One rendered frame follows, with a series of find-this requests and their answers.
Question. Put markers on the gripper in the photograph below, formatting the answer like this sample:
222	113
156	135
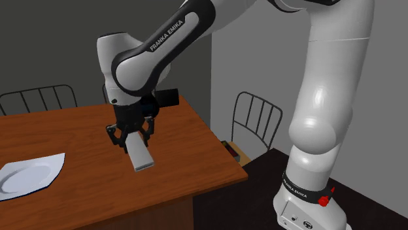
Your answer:
129	116

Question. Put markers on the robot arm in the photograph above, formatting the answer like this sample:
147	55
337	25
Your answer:
322	105

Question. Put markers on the flat grey box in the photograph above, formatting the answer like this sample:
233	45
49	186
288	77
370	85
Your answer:
142	154

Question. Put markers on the brown wooden table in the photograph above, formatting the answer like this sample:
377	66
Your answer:
79	140

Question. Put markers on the white plate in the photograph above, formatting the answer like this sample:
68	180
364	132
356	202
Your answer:
27	178

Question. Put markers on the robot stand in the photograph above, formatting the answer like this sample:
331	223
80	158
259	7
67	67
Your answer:
239	199

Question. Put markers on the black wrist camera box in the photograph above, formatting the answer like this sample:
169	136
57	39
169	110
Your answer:
168	97

